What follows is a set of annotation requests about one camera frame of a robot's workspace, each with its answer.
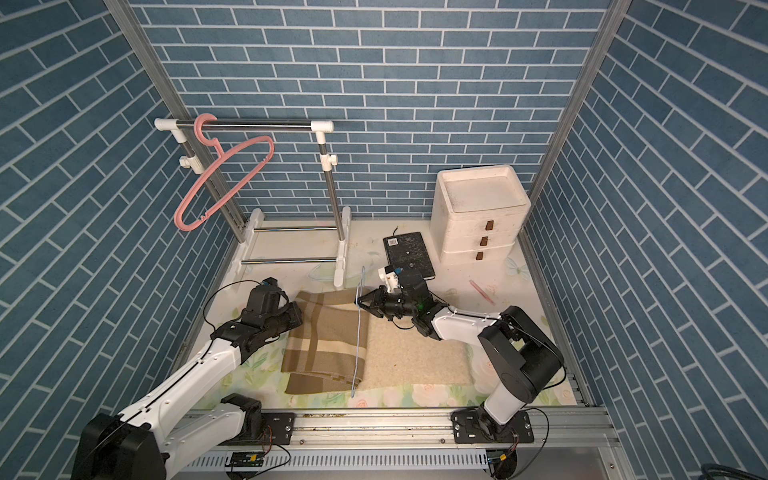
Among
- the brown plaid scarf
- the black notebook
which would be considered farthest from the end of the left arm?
the black notebook

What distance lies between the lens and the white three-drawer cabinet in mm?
932

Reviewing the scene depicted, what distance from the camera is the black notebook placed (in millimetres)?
1068

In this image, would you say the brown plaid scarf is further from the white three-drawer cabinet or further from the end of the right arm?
the white three-drawer cabinet

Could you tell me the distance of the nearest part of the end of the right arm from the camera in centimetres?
68

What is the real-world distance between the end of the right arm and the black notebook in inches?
11.6

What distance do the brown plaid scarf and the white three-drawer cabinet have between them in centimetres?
40
